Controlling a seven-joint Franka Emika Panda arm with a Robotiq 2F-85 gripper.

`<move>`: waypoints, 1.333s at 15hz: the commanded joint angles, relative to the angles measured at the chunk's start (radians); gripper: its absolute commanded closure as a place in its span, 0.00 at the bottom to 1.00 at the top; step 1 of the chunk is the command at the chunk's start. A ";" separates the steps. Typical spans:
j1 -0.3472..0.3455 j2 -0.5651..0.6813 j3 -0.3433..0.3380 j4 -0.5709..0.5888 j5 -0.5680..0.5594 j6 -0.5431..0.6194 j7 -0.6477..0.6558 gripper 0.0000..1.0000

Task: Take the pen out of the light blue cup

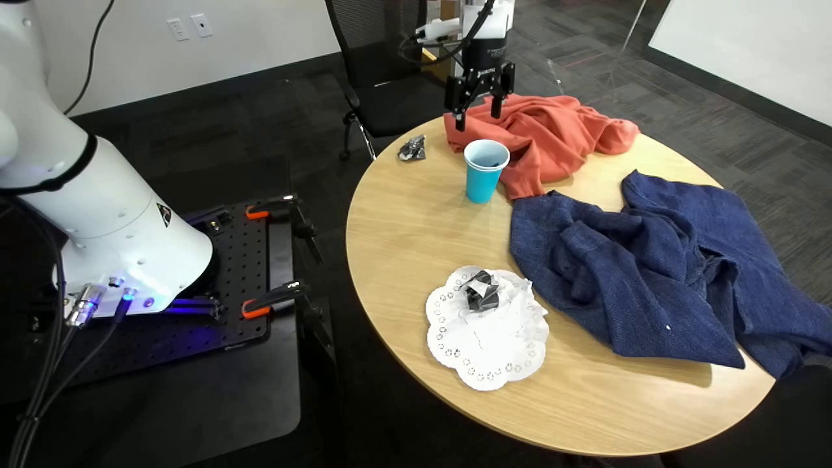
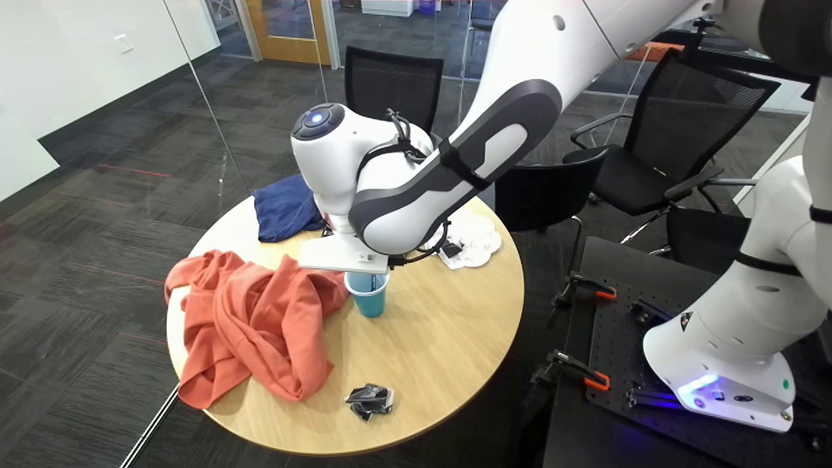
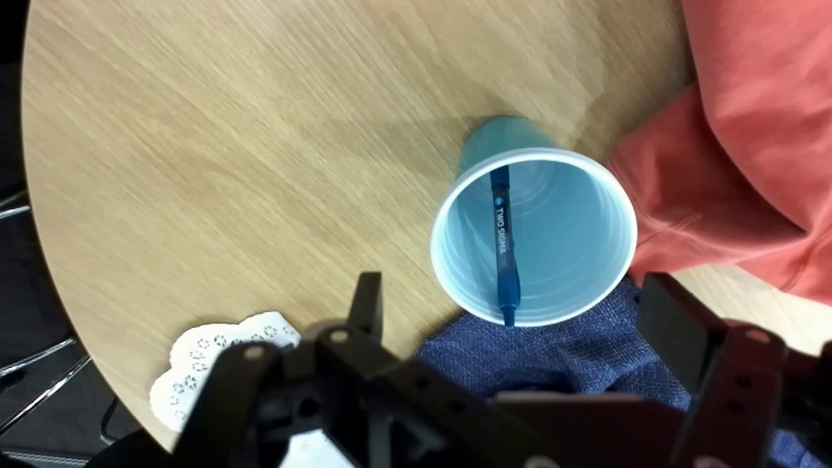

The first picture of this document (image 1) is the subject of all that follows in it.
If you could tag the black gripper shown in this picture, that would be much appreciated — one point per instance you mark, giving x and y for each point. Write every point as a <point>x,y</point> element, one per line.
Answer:
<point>481,53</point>

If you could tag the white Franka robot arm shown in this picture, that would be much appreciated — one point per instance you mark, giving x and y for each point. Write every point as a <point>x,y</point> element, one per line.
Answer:
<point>112,217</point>

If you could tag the light blue cup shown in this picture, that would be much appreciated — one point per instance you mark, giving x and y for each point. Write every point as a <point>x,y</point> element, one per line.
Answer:
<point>481,183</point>

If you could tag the crumpled black object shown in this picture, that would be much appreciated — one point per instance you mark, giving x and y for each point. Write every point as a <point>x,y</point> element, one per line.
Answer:
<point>411,150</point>

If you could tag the orange cloth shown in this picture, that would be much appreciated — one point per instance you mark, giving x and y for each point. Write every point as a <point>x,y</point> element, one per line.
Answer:
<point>555,140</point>

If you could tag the black office chair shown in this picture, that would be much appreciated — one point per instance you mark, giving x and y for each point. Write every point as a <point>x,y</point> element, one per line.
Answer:
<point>381,79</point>

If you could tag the small black object on doily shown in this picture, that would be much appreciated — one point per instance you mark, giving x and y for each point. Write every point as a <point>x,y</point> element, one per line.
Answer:
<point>481,291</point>

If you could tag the dark blue cloth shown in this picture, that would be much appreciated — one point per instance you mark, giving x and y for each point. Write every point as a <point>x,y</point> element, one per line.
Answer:
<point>659,270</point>

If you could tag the white paper doily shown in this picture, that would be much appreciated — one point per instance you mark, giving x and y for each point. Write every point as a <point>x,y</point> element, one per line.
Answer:
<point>485,348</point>

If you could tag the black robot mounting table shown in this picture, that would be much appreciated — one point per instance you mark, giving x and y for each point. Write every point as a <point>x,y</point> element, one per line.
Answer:
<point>217,399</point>

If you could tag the white wall outlet plate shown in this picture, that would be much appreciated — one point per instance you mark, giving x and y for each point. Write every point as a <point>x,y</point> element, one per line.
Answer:
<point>202,25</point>

